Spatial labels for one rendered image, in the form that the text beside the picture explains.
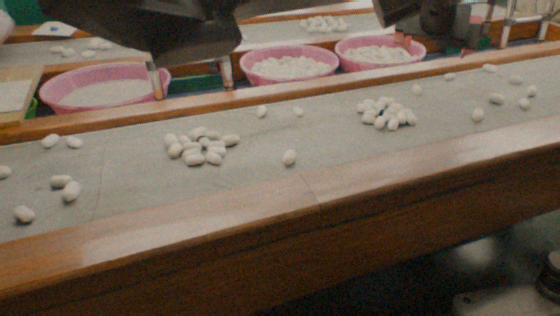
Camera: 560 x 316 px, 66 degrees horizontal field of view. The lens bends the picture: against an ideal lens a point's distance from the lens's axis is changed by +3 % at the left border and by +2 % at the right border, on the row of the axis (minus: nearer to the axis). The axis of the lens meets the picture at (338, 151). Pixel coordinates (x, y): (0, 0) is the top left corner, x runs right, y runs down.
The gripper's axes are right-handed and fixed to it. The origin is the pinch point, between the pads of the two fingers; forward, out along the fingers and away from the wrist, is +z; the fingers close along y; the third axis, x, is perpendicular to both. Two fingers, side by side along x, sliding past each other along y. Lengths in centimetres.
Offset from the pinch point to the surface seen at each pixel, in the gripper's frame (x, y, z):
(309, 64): 11.2, -36.6, 31.2
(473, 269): -28, 21, 95
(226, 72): -6.6, -45.5, 8.0
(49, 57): -5, -106, 18
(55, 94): -20, -84, 5
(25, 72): -16, -93, 4
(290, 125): -16.3, -27.1, 8.7
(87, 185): -40, -50, -11
